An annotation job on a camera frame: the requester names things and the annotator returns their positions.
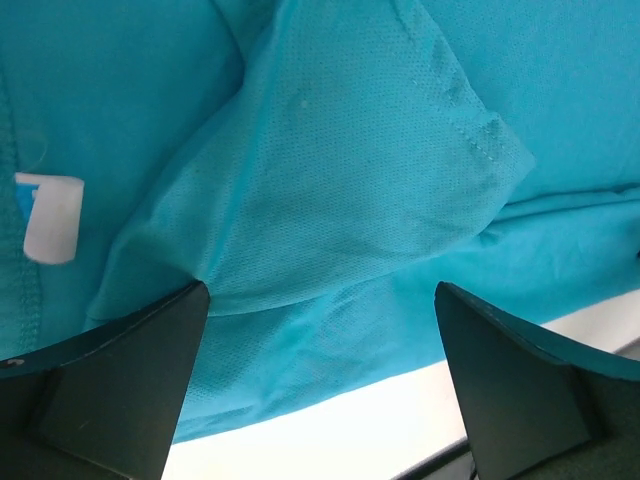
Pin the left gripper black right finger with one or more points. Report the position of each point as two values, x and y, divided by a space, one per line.
536 404

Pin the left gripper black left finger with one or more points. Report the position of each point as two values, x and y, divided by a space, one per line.
104 404

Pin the teal t shirt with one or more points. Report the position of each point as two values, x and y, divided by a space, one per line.
320 166

